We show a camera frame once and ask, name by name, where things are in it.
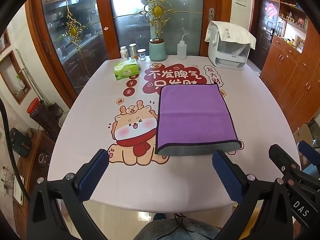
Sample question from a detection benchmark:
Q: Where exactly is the white countertop appliance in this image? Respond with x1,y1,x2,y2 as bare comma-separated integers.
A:
207,39,250,70

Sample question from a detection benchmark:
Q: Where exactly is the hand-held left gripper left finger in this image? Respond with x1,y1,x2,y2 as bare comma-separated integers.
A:
26,149,110,240

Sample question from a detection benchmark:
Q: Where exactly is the red door decoration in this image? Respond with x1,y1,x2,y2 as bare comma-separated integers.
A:
265,4,277,18

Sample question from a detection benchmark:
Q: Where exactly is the green tissue pack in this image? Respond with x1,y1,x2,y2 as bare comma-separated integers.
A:
114,59,139,81

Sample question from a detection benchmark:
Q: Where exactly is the wooden framed glass door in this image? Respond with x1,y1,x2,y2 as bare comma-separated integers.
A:
107,0,223,58
25,0,120,105

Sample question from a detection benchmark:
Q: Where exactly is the purple towel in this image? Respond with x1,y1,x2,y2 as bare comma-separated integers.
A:
154,84,242,157

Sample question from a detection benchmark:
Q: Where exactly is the cartoon printed pink tablecloth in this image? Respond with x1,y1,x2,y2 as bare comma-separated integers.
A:
47,55,302,214

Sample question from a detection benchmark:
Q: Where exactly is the brown wooden cabinet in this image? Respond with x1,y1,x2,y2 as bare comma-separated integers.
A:
260,0,320,133

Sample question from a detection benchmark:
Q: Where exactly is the dark brown entry door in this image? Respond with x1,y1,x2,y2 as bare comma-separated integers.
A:
251,0,280,72

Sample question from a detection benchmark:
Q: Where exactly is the black kitchen scale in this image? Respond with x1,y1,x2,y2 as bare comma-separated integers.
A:
9,127,33,158

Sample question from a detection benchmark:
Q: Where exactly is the wooden wall frame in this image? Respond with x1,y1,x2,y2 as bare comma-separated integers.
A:
0,50,32,105

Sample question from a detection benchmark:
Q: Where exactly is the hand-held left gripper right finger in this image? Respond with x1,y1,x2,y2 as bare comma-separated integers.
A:
212,150,295,240

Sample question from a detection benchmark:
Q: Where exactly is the cardboard box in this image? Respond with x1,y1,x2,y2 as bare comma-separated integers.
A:
292,121,320,170

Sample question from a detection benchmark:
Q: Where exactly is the white cloth cover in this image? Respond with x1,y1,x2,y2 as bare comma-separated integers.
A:
205,20,257,50

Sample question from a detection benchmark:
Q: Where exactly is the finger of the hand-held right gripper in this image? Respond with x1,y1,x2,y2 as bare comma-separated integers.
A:
269,144,304,182
298,141,320,165

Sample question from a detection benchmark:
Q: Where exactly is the large jar with red lid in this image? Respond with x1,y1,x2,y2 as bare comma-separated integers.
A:
27,97,62,140

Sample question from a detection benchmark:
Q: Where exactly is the thick black cable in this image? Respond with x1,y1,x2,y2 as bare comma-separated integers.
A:
0,100,30,203

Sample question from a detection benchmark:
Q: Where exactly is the teal canister with wooden lid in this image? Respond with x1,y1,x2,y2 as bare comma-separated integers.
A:
149,38,167,61

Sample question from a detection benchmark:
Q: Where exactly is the white squeeze bottle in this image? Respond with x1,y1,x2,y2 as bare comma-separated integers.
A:
177,33,190,60

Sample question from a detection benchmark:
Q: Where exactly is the thin black cable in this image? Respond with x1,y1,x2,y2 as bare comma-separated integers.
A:
174,213,218,240

